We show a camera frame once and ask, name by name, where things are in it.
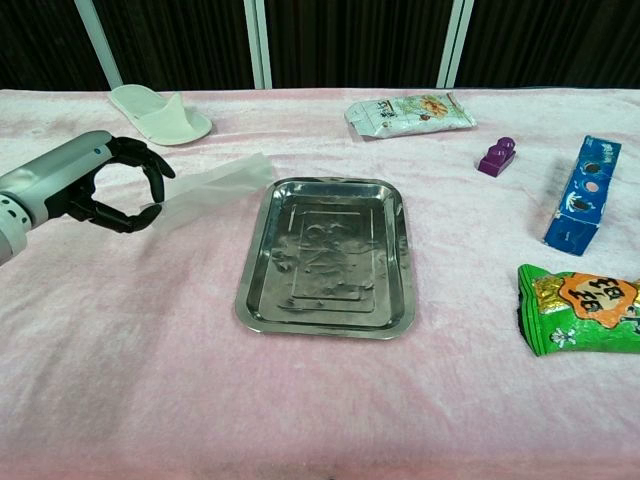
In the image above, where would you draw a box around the white paper sheet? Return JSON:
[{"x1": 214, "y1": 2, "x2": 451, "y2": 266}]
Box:
[{"x1": 141, "y1": 152, "x2": 275, "y2": 234}]

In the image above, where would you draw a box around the blue cookie box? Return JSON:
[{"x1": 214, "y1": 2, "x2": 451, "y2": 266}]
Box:
[{"x1": 543, "y1": 134, "x2": 624, "y2": 257}]

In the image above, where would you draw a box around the white frame post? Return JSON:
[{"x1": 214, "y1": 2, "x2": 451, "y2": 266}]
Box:
[
  {"x1": 435, "y1": 0, "x2": 475, "y2": 90},
  {"x1": 243, "y1": 0, "x2": 274, "y2": 90},
  {"x1": 73, "y1": 0, "x2": 125, "y2": 92}
]

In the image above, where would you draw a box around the green snack bag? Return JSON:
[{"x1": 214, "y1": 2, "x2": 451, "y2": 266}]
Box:
[{"x1": 516, "y1": 263, "x2": 640, "y2": 357}]

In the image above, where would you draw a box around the metal tray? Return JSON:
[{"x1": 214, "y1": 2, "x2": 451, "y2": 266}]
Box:
[{"x1": 234, "y1": 176, "x2": 416, "y2": 340}]

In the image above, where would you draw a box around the black curtain panel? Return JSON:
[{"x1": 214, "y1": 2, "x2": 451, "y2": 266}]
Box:
[
  {"x1": 263, "y1": 0, "x2": 455, "y2": 90},
  {"x1": 0, "y1": 0, "x2": 111, "y2": 91},
  {"x1": 92, "y1": 0, "x2": 257, "y2": 91},
  {"x1": 457, "y1": 0, "x2": 640, "y2": 90}
]

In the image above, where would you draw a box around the pink table cloth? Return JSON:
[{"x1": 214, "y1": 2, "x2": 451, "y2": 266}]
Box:
[{"x1": 0, "y1": 88, "x2": 640, "y2": 480}]

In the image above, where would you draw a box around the white slipper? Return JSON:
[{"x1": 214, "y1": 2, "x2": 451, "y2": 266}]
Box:
[{"x1": 108, "y1": 84, "x2": 213, "y2": 147}]

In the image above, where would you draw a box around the small purple toy block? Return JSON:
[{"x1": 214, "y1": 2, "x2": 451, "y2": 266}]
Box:
[{"x1": 476, "y1": 135, "x2": 519, "y2": 177}]

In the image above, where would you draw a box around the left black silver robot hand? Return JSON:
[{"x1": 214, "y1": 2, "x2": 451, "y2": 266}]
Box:
[{"x1": 0, "y1": 130, "x2": 177, "y2": 235}]

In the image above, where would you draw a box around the white snack bag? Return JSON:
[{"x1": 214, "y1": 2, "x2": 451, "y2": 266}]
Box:
[{"x1": 343, "y1": 92, "x2": 478, "y2": 141}]

